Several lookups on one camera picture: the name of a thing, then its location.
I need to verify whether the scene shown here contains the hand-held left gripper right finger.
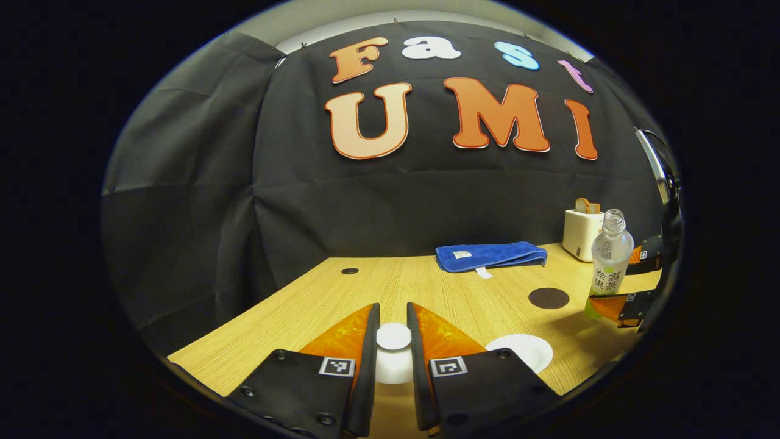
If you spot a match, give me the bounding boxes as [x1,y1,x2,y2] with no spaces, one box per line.
[406,302,561,435]

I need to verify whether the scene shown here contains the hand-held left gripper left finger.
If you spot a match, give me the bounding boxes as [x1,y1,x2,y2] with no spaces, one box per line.
[227,303,381,437]

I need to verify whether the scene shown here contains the clear plastic water bottle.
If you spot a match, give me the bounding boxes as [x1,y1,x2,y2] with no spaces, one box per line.
[585,209,634,321]

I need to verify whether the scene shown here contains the dark round coaster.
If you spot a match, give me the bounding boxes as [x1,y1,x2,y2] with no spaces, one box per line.
[528,287,570,310]

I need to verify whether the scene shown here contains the white teacup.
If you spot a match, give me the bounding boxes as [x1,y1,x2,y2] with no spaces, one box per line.
[486,334,554,374]

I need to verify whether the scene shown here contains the white toaster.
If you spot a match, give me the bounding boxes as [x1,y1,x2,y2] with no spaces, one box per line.
[562,209,607,263]

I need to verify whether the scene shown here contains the blue towel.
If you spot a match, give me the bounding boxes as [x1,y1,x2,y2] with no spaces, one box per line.
[435,241,548,279]

